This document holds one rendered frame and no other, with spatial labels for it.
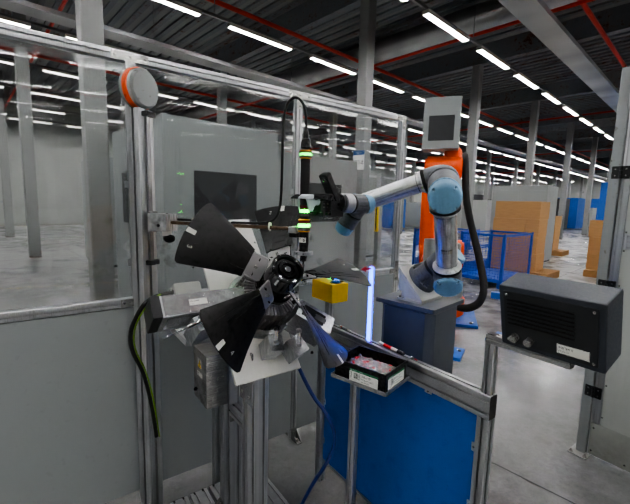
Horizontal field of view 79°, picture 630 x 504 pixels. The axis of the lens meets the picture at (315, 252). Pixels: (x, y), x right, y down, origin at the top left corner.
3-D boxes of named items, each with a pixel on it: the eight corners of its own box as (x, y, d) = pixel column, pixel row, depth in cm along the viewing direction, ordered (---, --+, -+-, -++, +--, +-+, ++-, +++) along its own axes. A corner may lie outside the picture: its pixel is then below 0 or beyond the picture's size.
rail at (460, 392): (318, 336, 191) (318, 320, 190) (324, 334, 194) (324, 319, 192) (488, 421, 119) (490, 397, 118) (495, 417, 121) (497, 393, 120)
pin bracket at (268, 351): (258, 344, 138) (267, 334, 132) (272, 343, 141) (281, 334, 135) (261, 360, 135) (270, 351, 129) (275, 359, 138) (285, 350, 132)
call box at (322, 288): (311, 299, 189) (312, 278, 188) (327, 296, 195) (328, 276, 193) (331, 306, 176) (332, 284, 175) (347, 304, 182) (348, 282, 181)
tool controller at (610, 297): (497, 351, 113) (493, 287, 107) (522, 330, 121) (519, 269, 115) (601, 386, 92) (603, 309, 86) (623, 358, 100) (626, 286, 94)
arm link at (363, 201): (369, 219, 155) (380, 203, 149) (349, 219, 148) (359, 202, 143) (360, 205, 159) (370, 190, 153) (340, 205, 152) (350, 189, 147)
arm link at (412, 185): (452, 151, 148) (341, 192, 170) (454, 162, 140) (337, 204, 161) (461, 176, 153) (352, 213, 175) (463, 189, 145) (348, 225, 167)
